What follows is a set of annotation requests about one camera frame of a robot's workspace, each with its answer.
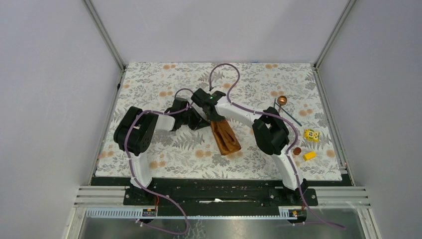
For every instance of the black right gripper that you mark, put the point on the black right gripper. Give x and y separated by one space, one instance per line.
216 119

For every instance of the brown round disc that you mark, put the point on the brown round disc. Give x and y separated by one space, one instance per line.
297 151

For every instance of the floral tablecloth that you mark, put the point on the floral tablecloth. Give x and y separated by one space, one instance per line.
188 153

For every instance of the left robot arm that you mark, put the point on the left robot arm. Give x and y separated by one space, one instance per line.
135 132

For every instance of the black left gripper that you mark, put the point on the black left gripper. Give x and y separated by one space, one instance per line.
199 122

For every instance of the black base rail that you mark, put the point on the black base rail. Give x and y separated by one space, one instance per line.
217 197

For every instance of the orange cloth napkin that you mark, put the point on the orange cloth napkin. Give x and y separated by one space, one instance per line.
225 137

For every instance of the small yellow toy block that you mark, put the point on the small yellow toy block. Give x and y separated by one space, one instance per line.
311 135

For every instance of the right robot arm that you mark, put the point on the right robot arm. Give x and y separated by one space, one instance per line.
270 132

